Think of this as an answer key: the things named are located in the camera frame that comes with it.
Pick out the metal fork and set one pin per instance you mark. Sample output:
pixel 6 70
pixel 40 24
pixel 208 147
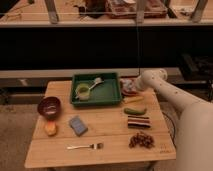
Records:
pixel 92 146

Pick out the green plastic tray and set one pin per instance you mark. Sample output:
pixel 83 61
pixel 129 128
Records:
pixel 106 93

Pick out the brown toy grapes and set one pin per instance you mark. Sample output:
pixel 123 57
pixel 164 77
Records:
pixel 142 139

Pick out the yellow toy corn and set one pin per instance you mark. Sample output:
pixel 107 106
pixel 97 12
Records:
pixel 132 99

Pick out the white spoon in tray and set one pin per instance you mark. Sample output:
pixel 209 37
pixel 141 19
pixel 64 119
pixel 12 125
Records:
pixel 96 81

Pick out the orange toy fruit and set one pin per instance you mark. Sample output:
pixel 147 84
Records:
pixel 50 128

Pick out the green plastic cup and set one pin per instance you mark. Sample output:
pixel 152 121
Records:
pixel 82 91

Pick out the white towel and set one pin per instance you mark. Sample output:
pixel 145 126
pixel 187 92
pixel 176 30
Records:
pixel 128 84

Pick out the red bowl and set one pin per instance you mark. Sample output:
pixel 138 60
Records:
pixel 128 93

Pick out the dark maroon bowl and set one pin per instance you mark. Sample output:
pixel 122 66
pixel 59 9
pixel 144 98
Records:
pixel 49 108

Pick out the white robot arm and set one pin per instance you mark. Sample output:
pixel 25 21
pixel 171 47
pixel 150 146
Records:
pixel 194 150

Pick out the green toy cucumber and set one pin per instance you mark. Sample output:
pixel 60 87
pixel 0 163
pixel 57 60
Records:
pixel 131 111

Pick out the blue sponge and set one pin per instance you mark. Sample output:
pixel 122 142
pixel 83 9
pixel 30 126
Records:
pixel 78 126

